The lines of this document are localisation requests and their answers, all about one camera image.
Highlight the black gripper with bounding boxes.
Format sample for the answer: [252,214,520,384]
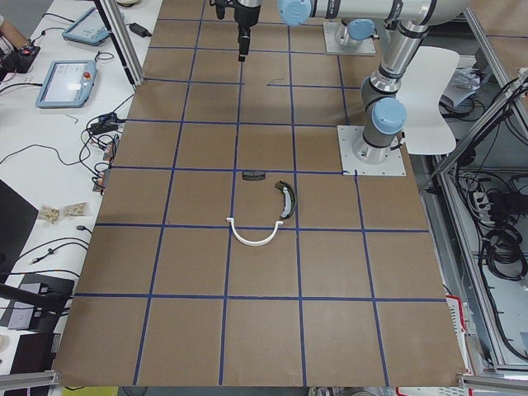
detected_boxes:
[233,0,262,62]

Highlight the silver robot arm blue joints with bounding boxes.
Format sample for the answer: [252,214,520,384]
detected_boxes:
[276,0,442,165]

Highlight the black power adapter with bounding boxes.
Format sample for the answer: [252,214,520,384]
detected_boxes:
[128,22,152,37]

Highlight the black brake pad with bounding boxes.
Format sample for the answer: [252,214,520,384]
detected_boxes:
[242,170,266,182]

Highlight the blue teach pendant far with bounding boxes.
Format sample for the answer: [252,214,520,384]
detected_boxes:
[62,7,109,46]

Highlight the blue teach pendant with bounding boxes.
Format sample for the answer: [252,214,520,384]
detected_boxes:
[62,7,109,46]
[35,59,97,109]

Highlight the dark green brake shoe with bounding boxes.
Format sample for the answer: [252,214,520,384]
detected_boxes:
[275,181,297,220]

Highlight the blue teach pendant near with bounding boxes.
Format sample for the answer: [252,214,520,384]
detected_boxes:
[35,59,97,109]

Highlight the white plastic chair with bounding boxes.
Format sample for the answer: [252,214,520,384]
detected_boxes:
[397,46,460,155]

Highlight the white curved plastic part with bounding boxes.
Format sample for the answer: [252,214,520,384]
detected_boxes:
[226,217,284,248]

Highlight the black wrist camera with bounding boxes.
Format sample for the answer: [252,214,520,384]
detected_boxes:
[210,0,232,20]

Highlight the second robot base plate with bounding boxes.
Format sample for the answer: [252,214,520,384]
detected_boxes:
[323,18,375,56]

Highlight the silver aluminium frame post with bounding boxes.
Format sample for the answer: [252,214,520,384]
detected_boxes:
[94,0,144,87]

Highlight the square robot base plate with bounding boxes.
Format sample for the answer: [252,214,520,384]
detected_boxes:
[337,125,406,177]

